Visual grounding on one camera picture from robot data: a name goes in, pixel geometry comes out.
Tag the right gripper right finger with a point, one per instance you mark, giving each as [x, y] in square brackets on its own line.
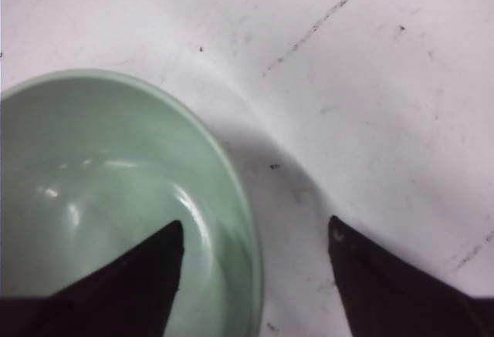
[383, 295]

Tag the green bowl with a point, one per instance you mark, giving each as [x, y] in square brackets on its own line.
[94, 162]

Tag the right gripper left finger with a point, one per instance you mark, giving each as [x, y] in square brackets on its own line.
[131, 296]

